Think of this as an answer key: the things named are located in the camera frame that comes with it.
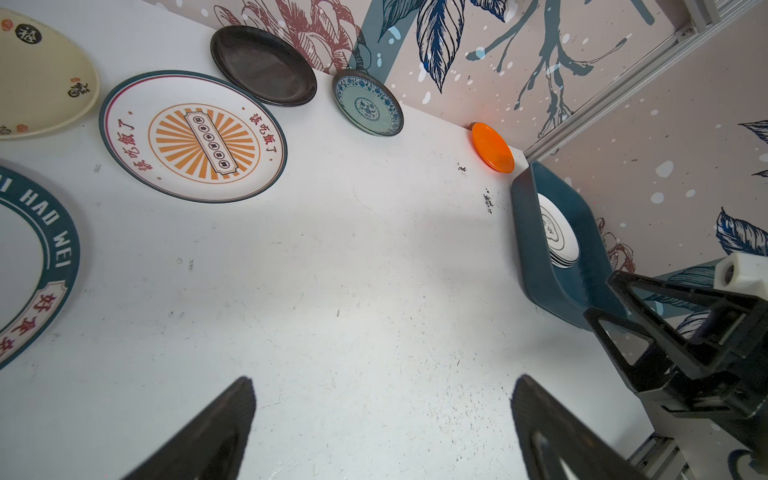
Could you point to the white plate cloud emblem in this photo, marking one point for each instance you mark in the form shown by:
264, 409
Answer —
561, 240

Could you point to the cream yellow plate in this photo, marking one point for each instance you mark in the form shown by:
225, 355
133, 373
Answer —
47, 81

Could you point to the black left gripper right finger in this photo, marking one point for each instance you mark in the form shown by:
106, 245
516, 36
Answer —
553, 441

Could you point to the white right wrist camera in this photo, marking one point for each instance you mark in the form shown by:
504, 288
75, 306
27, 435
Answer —
742, 273

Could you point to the teal rim plate left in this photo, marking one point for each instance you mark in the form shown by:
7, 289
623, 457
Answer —
40, 260

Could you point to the orange plastic plate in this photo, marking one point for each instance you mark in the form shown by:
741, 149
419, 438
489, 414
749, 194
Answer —
492, 148

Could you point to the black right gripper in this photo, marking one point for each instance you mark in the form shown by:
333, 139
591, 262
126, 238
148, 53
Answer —
718, 373

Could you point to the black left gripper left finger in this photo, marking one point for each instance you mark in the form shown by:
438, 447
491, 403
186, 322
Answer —
212, 444

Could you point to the small green patterned plate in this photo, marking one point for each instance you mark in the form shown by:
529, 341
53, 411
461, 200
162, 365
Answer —
367, 103

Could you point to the black round plate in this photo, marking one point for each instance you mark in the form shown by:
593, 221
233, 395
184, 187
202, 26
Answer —
264, 65

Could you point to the teal plastic bin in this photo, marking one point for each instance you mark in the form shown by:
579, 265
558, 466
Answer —
566, 293

